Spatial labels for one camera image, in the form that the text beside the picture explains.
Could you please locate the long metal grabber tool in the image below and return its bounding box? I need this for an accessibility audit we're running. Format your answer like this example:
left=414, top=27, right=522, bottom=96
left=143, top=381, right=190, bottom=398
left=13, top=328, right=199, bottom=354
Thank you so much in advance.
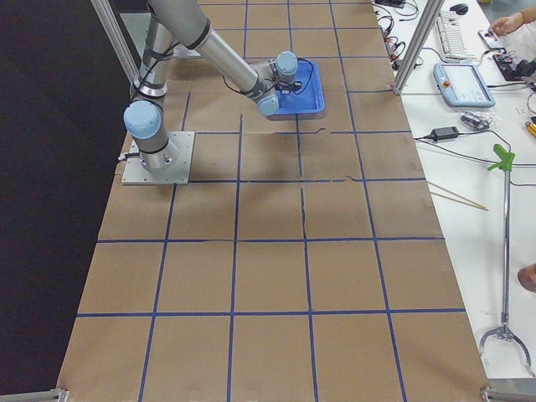
left=478, top=164, right=535, bottom=378

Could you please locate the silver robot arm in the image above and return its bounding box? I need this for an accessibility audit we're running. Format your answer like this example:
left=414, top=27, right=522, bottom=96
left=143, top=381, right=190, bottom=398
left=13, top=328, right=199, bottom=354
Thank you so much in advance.
left=123, top=1, right=303, bottom=173

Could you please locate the black computer mouse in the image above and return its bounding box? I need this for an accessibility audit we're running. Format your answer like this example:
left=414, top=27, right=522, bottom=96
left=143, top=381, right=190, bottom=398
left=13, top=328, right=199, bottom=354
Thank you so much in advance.
left=449, top=3, right=468, bottom=15

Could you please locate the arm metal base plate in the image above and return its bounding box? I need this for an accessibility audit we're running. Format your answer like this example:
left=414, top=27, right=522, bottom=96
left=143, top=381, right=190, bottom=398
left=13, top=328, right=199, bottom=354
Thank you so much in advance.
left=121, top=131, right=195, bottom=186

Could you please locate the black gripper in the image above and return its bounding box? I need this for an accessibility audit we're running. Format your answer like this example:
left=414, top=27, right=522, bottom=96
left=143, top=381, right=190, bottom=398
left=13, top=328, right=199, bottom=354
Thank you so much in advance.
left=276, top=81, right=302, bottom=95

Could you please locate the clear plastic bag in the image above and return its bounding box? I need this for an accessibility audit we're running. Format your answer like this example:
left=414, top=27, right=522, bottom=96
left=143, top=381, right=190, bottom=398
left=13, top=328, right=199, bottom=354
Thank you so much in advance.
left=460, top=111, right=493, bottom=131

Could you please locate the aluminium frame post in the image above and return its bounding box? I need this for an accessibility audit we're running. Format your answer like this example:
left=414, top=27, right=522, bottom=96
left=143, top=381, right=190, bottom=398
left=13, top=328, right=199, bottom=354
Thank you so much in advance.
left=90, top=0, right=138, bottom=83
left=392, top=0, right=444, bottom=95

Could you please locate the black power adapter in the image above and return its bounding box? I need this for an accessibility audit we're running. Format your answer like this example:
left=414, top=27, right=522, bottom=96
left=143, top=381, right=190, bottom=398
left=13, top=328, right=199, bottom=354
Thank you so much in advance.
left=430, top=126, right=460, bottom=142

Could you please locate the wooden chopstick pair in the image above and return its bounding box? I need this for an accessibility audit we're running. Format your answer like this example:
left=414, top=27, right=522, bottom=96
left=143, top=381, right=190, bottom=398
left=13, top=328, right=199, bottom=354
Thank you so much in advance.
left=427, top=181, right=488, bottom=211

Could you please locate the white keyboard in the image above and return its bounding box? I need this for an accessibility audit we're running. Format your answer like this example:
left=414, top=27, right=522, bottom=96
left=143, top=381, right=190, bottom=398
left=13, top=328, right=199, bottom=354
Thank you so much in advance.
left=435, top=10, right=471, bottom=60

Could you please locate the teach pendant tablet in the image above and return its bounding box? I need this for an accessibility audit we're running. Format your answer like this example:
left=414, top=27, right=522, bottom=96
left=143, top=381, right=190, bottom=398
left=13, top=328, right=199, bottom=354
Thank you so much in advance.
left=433, top=63, right=496, bottom=108

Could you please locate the blue plastic tray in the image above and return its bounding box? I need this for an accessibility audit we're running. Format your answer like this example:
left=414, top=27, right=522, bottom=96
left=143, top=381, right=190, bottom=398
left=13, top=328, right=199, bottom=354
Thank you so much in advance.
left=268, top=58, right=325, bottom=120

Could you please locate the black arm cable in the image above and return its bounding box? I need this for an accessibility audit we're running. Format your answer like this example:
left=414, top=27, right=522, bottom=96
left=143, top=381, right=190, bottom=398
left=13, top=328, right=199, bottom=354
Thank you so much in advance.
left=292, top=58, right=315, bottom=95

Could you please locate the person hand far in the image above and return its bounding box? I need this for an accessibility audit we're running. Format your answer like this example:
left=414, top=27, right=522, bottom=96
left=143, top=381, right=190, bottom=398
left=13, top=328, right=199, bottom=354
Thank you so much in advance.
left=489, top=12, right=524, bottom=36

